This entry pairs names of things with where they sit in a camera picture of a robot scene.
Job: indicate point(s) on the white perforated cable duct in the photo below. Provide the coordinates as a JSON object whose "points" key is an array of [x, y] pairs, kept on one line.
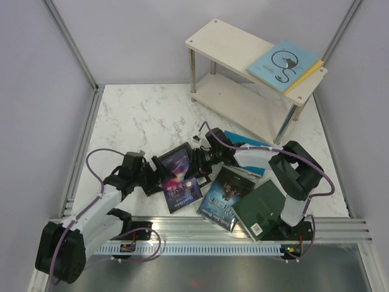
{"points": [[178, 249]]}

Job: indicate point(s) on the right aluminium frame post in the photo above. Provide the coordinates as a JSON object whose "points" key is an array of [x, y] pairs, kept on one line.
{"points": [[342, 28]]}

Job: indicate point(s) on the dark blue Wuthering Heights book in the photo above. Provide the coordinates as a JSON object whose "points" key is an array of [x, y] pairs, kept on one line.
{"points": [[229, 186]]}

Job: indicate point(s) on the bright blue book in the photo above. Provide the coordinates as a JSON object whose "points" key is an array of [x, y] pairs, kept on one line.
{"points": [[252, 160]]}

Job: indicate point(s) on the white two-tier shelf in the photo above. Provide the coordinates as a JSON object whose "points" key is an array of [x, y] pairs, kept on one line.
{"points": [[219, 54]]}

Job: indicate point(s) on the aluminium frame post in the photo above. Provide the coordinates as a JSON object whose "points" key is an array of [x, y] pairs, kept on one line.
{"points": [[342, 28], [65, 33]]}

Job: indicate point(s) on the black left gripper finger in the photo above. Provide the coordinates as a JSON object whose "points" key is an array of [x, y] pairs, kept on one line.
{"points": [[161, 171], [151, 188]]}

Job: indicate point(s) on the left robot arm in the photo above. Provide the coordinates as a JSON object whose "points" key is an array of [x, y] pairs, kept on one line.
{"points": [[65, 247]]}

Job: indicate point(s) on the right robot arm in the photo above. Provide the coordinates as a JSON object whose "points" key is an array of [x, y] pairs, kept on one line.
{"points": [[298, 174]]}

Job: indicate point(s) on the left aluminium frame post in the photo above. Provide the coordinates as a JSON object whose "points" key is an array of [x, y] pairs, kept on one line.
{"points": [[65, 33]]}

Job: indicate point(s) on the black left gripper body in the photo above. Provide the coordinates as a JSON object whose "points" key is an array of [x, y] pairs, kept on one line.
{"points": [[146, 174]]}

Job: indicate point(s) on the light blue cat book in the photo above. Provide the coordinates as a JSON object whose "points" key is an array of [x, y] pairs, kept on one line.
{"points": [[282, 65]]}

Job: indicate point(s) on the purple galaxy cover book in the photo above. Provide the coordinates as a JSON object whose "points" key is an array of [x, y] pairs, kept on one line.
{"points": [[179, 192]]}

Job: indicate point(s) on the aluminium front rail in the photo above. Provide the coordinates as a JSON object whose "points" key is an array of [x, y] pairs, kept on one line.
{"points": [[329, 230]]}

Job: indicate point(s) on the yellow book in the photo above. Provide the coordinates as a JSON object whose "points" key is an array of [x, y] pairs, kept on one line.
{"points": [[317, 65]]}

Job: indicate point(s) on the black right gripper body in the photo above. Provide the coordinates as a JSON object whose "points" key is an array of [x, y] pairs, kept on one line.
{"points": [[203, 161]]}

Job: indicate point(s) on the dark green book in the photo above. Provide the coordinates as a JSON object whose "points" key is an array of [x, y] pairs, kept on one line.
{"points": [[259, 211]]}

